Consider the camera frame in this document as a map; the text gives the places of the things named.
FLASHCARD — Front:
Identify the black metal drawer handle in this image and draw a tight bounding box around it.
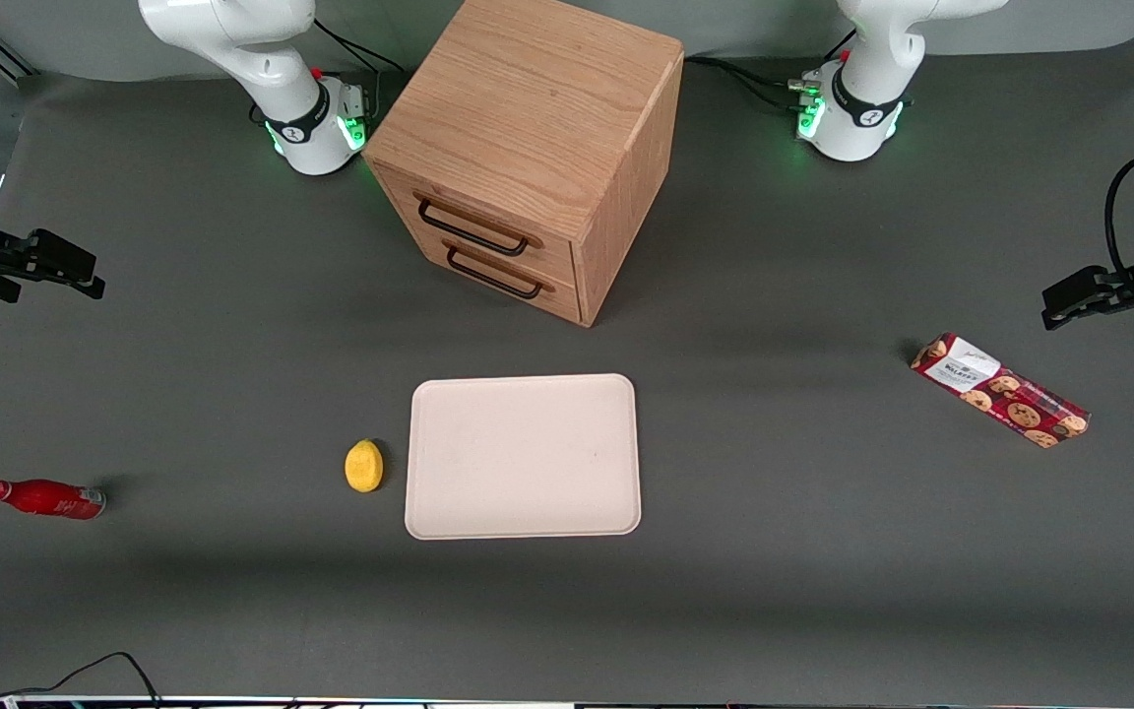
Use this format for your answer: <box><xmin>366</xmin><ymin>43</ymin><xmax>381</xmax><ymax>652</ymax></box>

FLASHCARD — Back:
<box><xmin>444</xmin><ymin>246</ymin><xmax>546</xmax><ymax>300</ymax></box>
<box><xmin>416</xmin><ymin>197</ymin><xmax>533</xmax><ymax>259</ymax></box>

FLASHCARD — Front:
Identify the wooden drawer with worn front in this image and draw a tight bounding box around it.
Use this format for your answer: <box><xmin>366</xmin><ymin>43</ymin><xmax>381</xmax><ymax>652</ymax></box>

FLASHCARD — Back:
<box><xmin>373</xmin><ymin>165</ymin><xmax>579</xmax><ymax>289</ymax></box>

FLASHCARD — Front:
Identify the wooden drawer cabinet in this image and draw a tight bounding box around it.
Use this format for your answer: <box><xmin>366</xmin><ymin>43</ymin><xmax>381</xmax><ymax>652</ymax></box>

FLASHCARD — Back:
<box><xmin>362</xmin><ymin>0</ymin><xmax>684</xmax><ymax>328</ymax></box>

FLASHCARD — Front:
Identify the wooden drawer with clean front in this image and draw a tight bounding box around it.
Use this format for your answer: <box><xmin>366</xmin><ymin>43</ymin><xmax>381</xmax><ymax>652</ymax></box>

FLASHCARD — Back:
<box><xmin>398</xmin><ymin>212</ymin><xmax>585</xmax><ymax>327</ymax></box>

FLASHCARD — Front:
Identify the red cookie package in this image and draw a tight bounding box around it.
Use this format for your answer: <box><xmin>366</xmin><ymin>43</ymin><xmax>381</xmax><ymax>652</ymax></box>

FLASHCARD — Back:
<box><xmin>910</xmin><ymin>333</ymin><xmax>1092</xmax><ymax>450</ymax></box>

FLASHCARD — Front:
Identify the red drink bottle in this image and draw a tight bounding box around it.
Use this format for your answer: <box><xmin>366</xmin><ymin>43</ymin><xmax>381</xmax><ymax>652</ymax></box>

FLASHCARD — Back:
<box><xmin>0</xmin><ymin>479</ymin><xmax>107</xmax><ymax>521</ymax></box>

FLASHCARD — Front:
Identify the yellow lemon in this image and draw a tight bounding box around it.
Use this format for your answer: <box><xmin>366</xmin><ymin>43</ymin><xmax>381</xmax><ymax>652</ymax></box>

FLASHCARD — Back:
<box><xmin>345</xmin><ymin>439</ymin><xmax>385</xmax><ymax>493</ymax></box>

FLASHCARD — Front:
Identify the dark grey table mat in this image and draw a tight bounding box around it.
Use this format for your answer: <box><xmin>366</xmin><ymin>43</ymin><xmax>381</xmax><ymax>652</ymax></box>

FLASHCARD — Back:
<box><xmin>0</xmin><ymin>34</ymin><xmax>1134</xmax><ymax>702</ymax></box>

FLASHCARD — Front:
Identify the beige rectangular tray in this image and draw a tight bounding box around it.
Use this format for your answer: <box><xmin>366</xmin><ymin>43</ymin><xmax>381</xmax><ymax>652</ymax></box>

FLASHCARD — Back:
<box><xmin>405</xmin><ymin>373</ymin><xmax>643</xmax><ymax>541</ymax></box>

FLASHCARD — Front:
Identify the aluminium frame rail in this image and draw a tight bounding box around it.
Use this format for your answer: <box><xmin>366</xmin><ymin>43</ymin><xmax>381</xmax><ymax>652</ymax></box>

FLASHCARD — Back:
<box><xmin>0</xmin><ymin>28</ymin><xmax>36</xmax><ymax>82</ymax></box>

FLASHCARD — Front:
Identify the black base cable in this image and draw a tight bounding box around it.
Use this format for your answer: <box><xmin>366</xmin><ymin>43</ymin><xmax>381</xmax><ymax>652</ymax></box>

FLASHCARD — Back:
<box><xmin>314</xmin><ymin>18</ymin><xmax>407</xmax><ymax>76</ymax></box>
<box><xmin>683</xmin><ymin>54</ymin><xmax>824</xmax><ymax>111</ymax></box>

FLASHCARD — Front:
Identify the thin black table-edge cable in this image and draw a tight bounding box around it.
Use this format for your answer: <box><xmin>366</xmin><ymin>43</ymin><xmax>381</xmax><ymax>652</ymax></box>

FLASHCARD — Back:
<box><xmin>0</xmin><ymin>651</ymin><xmax>164</xmax><ymax>709</ymax></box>

